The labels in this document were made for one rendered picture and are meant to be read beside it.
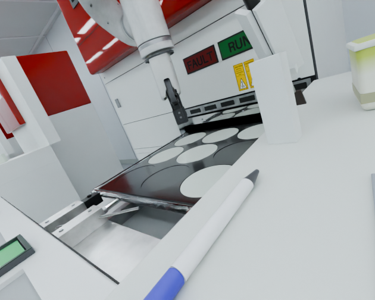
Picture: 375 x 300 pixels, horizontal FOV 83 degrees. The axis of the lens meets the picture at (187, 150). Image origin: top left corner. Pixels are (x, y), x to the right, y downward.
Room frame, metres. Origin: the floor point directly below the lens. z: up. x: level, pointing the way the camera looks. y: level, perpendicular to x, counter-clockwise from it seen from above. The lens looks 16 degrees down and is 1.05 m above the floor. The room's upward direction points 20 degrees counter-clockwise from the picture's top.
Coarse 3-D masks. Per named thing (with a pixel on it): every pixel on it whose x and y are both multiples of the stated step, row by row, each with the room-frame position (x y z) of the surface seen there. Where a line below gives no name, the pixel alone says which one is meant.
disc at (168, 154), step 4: (172, 148) 0.59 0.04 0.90; (176, 148) 0.57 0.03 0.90; (180, 148) 0.56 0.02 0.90; (160, 152) 0.59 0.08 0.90; (164, 152) 0.57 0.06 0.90; (168, 152) 0.56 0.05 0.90; (172, 152) 0.55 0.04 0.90; (176, 152) 0.53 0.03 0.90; (180, 152) 0.52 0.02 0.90; (156, 156) 0.57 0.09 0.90; (160, 156) 0.55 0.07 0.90; (164, 156) 0.54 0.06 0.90; (168, 156) 0.53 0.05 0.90; (172, 156) 0.51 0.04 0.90; (152, 160) 0.54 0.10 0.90; (156, 160) 0.53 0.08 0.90; (160, 160) 0.52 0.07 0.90; (164, 160) 0.50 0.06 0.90
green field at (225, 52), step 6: (234, 36) 0.58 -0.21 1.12; (240, 36) 0.57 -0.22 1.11; (246, 36) 0.56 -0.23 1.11; (222, 42) 0.60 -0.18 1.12; (228, 42) 0.59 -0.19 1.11; (234, 42) 0.58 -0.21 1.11; (240, 42) 0.57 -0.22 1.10; (246, 42) 0.56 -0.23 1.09; (222, 48) 0.61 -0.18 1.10; (228, 48) 0.60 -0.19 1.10; (234, 48) 0.58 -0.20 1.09; (240, 48) 0.57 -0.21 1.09; (246, 48) 0.56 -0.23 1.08; (222, 54) 0.61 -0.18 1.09; (228, 54) 0.60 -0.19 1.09
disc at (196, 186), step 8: (208, 168) 0.36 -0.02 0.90; (216, 168) 0.35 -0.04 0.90; (224, 168) 0.33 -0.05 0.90; (192, 176) 0.35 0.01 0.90; (200, 176) 0.34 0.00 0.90; (208, 176) 0.33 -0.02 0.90; (216, 176) 0.32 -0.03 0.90; (184, 184) 0.33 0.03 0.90; (192, 184) 0.32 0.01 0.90; (200, 184) 0.31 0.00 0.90; (208, 184) 0.30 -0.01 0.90; (184, 192) 0.30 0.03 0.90; (192, 192) 0.29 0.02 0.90; (200, 192) 0.29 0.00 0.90
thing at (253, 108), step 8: (256, 104) 0.56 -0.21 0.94; (216, 112) 0.65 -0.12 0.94; (224, 112) 0.63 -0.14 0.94; (232, 112) 0.61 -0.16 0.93; (240, 112) 0.60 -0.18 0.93; (248, 112) 0.58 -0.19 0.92; (256, 112) 0.56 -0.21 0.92; (192, 120) 0.73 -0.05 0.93; (200, 120) 0.70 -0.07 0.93; (208, 120) 0.68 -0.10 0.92; (184, 128) 0.76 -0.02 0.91
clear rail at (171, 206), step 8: (104, 192) 0.42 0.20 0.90; (112, 192) 0.41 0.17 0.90; (120, 200) 0.37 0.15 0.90; (128, 200) 0.35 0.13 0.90; (136, 200) 0.34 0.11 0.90; (144, 200) 0.32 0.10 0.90; (152, 200) 0.31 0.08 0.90; (160, 200) 0.30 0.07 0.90; (160, 208) 0.29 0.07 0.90; (168, 208) 0.28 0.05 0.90; (176, 208) 0.26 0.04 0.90; (184, 208) 0.26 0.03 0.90
